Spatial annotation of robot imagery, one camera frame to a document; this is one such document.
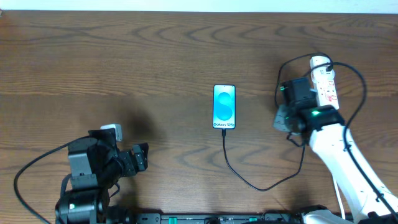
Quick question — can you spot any black USB-C charging cable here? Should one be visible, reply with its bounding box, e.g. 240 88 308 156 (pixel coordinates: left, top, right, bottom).
221 52 335 192

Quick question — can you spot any blue Galaxy smartphone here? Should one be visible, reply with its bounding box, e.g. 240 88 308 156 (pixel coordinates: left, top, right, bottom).
212 84 236 129

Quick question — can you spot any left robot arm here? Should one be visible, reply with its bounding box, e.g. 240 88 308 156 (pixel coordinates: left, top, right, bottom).
55 128 149 223

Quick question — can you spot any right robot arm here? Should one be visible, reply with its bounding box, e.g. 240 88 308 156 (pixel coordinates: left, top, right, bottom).
274 78 397 223

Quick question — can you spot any white USB charger adapter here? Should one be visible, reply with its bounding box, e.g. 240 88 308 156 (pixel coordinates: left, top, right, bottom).
310 56 333 72

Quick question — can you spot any white power strip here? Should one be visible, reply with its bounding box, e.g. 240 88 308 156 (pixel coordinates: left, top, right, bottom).
311 67 339 110

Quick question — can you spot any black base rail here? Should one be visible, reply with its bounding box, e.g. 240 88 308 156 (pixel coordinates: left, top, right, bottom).
135 212 355 224

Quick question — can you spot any white power strip cord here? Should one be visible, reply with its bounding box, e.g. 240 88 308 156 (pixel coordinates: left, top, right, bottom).
331 174 346 220

